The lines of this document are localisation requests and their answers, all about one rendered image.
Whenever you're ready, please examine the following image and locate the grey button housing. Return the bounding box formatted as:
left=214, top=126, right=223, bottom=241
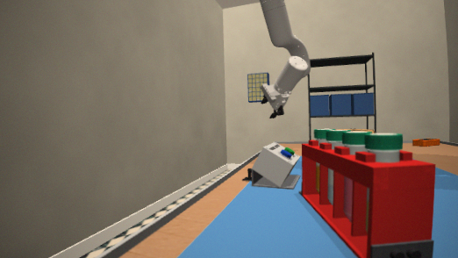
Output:
left=242, top=142, right=300, bottom=190

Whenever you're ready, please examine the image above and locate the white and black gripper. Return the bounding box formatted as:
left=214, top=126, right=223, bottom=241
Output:
left=261, top=94, right=289, bottom=118

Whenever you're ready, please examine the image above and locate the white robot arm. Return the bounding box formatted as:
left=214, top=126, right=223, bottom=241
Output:
left=260, top=0, right=311, bottom=104

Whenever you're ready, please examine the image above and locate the green screw cap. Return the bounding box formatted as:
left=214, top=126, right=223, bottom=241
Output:
left=365, top=133, right=403, bottom=150
left=326, top=130, right=351, bottom=141
left=342, top=132, right=372, bottom=145
left=314, top=129, right=336, bottom=139

